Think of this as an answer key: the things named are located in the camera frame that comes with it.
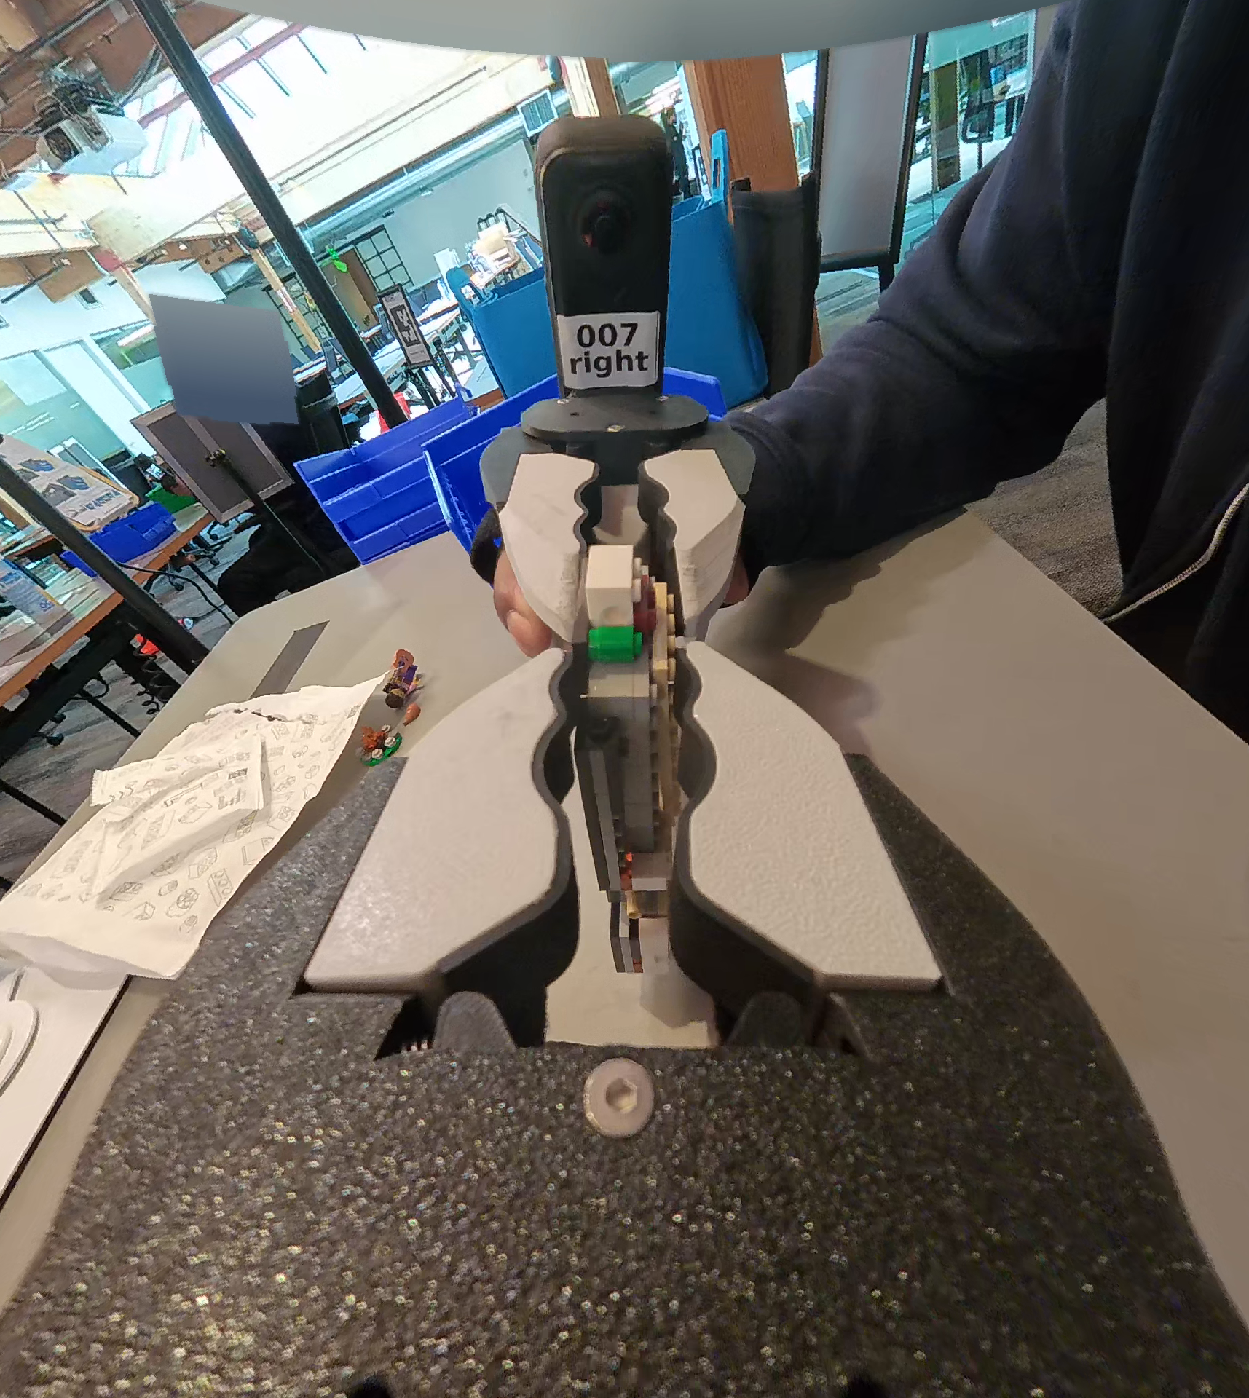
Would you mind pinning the ceiling projector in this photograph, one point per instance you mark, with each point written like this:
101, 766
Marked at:
84, 136

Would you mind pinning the wooden workbench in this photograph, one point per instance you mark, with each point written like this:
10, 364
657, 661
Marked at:
23, 645

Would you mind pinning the black tripod pole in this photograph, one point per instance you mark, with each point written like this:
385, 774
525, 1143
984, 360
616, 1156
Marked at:
68, 536
264, 207

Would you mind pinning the toy brick model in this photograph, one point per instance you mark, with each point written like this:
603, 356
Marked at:
629, 754

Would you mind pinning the person's right hand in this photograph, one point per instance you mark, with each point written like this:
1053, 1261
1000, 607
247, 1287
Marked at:
523, 613

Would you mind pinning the grey tape strip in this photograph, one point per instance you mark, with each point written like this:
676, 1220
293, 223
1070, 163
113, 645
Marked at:
290, 655

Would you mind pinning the black chair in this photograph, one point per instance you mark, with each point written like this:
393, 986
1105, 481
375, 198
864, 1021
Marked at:
782, 284

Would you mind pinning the person's dark jacket torso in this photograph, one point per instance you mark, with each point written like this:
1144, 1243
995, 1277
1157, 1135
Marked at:
1225, 381

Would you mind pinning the small black sign stand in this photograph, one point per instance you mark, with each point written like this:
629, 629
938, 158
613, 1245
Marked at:
406, 325

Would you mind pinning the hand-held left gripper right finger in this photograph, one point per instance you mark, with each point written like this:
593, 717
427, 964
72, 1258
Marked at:
798, 851

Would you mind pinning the framed grey board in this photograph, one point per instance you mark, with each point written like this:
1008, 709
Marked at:
216, 459

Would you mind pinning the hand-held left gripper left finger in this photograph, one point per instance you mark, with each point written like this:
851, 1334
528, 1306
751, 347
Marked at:
438, 842

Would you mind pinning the white printed paper bag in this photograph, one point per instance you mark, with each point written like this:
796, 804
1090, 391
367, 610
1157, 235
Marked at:
177, 829

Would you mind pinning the white standing board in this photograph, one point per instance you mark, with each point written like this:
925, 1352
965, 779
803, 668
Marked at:
869, 152

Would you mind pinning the person's right forearm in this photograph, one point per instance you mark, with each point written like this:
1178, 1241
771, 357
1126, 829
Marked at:
928, 362

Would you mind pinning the blue plastic bin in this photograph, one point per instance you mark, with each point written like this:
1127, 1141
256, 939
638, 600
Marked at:
470, 481
383, 490

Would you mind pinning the small green round toy piece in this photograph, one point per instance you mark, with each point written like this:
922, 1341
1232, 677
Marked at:
381, 745

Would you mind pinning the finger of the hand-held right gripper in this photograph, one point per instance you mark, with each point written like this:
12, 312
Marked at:
699, 526
542, 545

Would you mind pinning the small blue parts bin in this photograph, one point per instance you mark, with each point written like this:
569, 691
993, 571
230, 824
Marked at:
121, 538

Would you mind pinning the small toy figure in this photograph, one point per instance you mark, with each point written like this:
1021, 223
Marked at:
402, 677

